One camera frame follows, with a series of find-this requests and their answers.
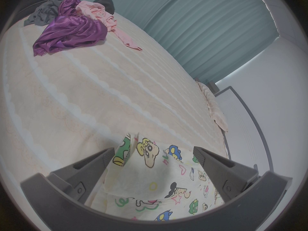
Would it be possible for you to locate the bed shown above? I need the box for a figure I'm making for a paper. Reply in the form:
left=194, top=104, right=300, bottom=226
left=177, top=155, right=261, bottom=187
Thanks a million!
left=0, top=0, right=275, bottom=204

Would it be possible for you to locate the blue-green curtain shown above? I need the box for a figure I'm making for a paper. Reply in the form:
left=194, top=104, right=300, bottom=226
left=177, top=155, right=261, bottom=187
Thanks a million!
left=142, top=0, right=281, bottom=82
left=79, top=0, right=202, bottom=33

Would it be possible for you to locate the purple garment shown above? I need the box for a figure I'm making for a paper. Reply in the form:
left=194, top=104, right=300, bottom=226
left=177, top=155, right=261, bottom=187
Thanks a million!
left=32, top=0, right=108, bottom=57

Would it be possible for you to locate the white printed pyjama top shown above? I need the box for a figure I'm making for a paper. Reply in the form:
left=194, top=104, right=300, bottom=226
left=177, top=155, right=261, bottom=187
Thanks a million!
left=85, top=132, right=225, bottom=221

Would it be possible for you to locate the black garment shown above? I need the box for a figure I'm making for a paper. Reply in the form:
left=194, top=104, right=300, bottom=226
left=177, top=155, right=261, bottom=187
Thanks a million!
left=93, top=0, right=115, bottom=15

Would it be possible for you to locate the dark grey garment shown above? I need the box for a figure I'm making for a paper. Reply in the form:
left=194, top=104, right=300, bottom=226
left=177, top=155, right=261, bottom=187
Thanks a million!
left=24, top=0, right=63, bottom=26

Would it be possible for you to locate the black chest of drawers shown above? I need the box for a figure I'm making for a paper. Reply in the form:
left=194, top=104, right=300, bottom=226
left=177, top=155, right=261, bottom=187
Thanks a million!
left=13, top=0, right=50, bottom=19

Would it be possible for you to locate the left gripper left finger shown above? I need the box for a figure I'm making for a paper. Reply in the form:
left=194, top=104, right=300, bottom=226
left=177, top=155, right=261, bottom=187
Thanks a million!
left=48, top=147, right=116, bottom=204

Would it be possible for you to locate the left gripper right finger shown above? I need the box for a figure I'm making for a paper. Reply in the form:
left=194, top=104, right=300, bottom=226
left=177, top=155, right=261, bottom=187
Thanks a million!
left=193, top=146, right=259, bottom=205

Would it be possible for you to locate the pale pink pillow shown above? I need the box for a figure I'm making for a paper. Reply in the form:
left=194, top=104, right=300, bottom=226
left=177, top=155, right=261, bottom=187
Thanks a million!
left=196, top=81, right=229, bottom=132

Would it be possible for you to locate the pink garment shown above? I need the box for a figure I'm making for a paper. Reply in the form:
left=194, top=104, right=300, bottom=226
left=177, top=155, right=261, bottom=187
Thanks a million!
left=76, top=0, right=143, bottom=51

